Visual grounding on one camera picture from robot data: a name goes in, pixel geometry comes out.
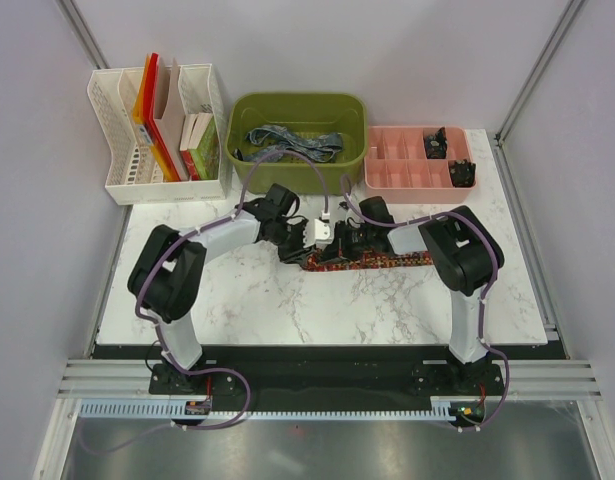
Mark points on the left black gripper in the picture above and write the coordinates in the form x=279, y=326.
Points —
x=298, y=252

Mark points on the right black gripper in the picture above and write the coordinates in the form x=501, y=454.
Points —
x=340, y=248

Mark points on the red patterned tie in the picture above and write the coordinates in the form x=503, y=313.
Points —
x=369, y=260

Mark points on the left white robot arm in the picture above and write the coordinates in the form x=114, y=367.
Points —
x=166, y=277

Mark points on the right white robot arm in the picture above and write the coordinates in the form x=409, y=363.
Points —
x=463, y=252

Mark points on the pink divided organizer tray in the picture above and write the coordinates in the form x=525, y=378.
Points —
x=396, y=167

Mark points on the blue patterned tie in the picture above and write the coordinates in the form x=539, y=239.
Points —
x=273, y=142

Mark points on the green treehouse book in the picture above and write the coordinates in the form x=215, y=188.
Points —
x=210, y=149

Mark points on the olive green plastic bin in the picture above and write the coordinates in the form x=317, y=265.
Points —
x=309, y=114

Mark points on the rolled dark tie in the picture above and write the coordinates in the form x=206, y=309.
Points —
x=462, y=173
x=435, y=144

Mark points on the red white book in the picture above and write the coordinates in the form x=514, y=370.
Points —
x=194, y=127

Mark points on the white plastic file rack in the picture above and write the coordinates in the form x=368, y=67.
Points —
x=135, y=175

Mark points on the beige folder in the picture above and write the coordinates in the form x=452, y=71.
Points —
x=169, y=114

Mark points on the orange red folder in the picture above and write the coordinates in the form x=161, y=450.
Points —
x=152, y=120

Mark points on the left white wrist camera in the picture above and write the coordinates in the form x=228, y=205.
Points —
x=318, y=233

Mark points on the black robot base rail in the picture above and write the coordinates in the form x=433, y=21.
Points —
x=329, y=378

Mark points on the white slotted cable duct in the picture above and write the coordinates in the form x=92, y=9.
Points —
x=183, y=410

